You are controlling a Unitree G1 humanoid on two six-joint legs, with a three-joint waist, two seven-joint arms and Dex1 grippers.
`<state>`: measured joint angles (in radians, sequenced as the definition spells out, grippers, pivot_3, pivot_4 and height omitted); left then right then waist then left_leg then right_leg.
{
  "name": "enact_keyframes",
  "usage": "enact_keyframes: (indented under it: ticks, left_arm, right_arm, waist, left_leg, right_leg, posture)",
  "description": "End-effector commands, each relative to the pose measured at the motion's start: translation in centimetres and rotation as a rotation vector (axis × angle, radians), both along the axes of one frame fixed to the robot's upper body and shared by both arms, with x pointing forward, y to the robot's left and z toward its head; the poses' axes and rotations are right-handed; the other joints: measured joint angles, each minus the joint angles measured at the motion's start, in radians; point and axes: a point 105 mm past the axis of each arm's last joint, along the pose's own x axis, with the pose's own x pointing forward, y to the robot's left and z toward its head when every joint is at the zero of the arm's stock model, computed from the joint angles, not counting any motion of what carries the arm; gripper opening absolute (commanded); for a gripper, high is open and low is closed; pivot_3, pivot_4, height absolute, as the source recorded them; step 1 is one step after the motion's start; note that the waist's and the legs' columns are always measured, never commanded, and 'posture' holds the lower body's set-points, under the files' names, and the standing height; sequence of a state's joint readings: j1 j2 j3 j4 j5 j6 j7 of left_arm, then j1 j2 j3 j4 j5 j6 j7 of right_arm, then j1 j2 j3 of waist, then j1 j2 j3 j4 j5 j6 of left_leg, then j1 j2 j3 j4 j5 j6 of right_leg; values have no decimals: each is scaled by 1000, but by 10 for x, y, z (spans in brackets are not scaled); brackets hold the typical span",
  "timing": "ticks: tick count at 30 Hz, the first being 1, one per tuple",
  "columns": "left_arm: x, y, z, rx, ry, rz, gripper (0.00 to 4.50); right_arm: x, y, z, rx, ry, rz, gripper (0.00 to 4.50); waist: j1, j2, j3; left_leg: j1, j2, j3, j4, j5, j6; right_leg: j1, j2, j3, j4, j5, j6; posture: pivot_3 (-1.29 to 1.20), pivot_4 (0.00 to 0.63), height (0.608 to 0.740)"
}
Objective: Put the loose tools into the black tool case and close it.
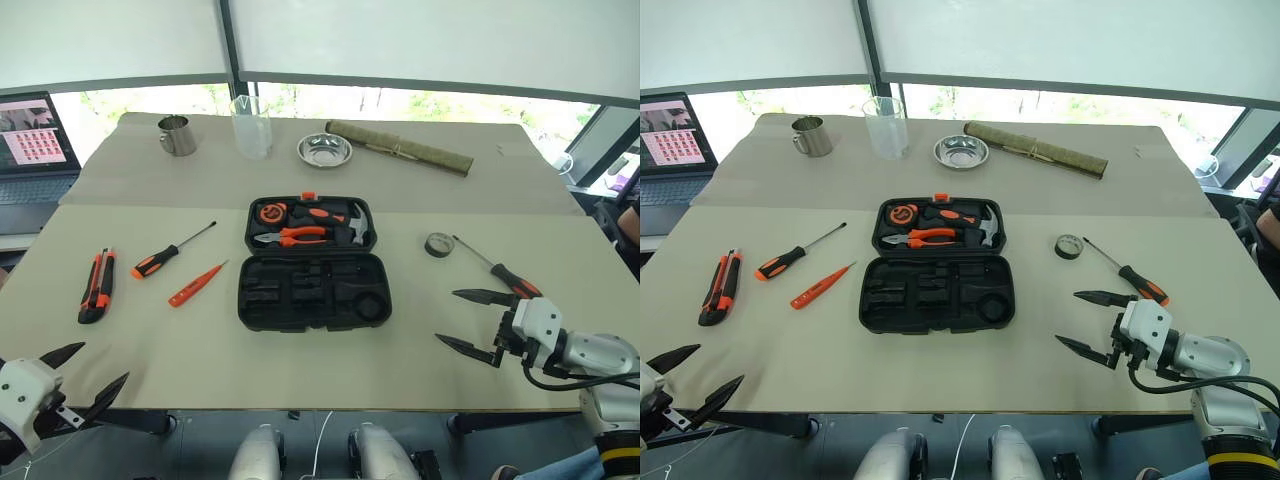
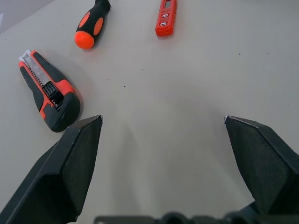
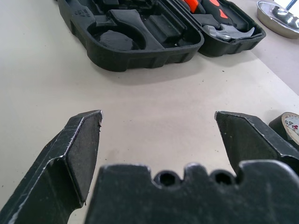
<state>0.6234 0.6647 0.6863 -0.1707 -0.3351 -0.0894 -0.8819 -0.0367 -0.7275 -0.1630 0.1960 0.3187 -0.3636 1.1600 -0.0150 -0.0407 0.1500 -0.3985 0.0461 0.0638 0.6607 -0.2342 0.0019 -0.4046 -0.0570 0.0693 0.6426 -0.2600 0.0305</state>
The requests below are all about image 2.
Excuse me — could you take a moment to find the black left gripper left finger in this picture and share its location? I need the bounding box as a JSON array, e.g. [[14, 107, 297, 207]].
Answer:
[[0, 115, 104, 224]]

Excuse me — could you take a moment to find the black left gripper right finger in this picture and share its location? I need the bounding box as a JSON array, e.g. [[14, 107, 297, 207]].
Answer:
[[223, 115, 299, 214]]

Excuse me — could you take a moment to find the orange black utility knife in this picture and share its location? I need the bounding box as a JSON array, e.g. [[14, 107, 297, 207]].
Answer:
[[17, 49, 81, 133]]

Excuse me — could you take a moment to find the red digital tester pen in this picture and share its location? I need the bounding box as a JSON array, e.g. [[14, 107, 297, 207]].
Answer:
[[155, 0, 178, 37]]

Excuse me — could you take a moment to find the orange black screwdriver handle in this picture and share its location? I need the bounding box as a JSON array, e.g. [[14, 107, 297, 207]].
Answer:
[[74, 0, 111, 50]]

